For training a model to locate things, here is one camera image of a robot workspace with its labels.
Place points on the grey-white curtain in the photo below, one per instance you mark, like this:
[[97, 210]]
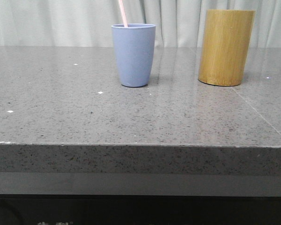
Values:
[[179, 23]]

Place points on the bamboo cylinder holder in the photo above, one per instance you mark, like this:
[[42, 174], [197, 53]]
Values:
[[225, 46]]

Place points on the blue plastic cup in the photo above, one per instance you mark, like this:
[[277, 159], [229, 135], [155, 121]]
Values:
[[134, 51]]

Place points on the pink chopstick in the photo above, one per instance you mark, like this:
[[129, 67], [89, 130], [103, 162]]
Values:
[[123, 14]]

